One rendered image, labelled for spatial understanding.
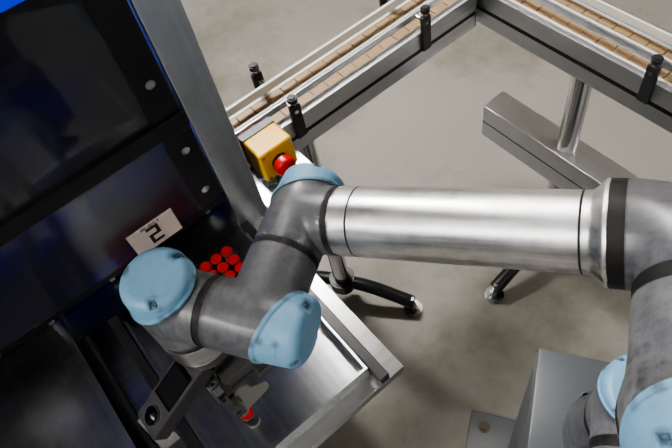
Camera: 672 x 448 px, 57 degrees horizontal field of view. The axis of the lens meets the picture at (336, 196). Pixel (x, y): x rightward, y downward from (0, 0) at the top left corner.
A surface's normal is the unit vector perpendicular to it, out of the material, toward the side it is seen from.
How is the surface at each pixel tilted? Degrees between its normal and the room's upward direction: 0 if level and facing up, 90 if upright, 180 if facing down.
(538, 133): 0
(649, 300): 61
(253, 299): 0
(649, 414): 57
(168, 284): 1
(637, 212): 26
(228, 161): 90
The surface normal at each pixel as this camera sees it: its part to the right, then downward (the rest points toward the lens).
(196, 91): 0.62, 0.58
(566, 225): -0.47, -0.18
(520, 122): -0.14, -0.58
